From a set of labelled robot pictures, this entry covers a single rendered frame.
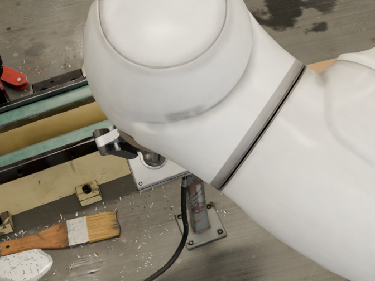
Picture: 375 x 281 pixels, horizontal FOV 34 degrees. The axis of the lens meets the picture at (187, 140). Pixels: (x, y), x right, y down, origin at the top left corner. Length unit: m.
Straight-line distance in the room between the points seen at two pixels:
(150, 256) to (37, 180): 0.23
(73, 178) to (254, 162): 0.75
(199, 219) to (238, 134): 0.65
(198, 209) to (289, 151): 0.62
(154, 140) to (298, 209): 0.10
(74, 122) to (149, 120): 0.77
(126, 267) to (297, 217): 0.68
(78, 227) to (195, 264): 0.21
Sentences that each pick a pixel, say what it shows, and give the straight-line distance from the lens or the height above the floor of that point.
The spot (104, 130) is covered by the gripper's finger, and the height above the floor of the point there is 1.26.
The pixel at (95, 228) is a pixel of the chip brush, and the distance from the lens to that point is 1.08.
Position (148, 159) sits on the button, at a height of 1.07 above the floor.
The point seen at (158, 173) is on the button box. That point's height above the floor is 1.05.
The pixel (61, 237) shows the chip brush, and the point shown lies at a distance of 1.09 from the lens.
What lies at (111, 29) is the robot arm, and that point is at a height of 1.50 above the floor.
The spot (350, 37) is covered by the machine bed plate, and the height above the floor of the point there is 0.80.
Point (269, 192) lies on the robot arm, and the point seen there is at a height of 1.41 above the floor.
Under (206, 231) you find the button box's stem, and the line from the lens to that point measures 1.05.
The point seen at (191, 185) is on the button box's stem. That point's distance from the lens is 0.92.
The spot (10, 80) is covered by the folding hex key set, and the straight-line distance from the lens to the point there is 1.32.
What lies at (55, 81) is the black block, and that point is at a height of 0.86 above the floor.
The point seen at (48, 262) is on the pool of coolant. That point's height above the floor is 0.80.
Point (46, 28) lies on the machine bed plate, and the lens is 1.43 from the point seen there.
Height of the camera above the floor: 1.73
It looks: 54 degrees down
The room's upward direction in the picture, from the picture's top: 9 degrees counter-clockwise
